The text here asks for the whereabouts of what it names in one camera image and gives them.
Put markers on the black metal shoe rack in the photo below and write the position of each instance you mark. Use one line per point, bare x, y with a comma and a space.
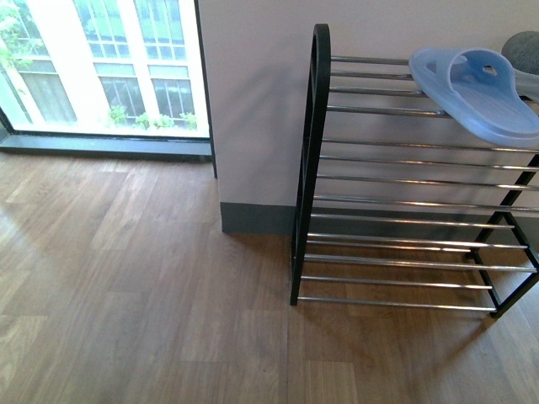
398, 205

